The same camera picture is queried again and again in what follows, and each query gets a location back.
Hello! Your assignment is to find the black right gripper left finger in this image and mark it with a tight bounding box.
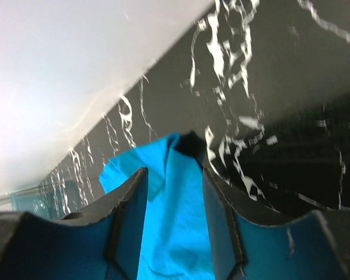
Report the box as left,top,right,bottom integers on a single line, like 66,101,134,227
0,167,148,279

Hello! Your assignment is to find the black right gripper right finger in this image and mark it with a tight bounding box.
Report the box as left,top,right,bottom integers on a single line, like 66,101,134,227
202,169,350,279

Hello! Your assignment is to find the blue t shirt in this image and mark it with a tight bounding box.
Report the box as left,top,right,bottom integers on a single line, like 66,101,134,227
99,131,215,279

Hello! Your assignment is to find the teal transparent plastic bin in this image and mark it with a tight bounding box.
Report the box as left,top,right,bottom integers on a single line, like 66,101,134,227
0,182,74,219

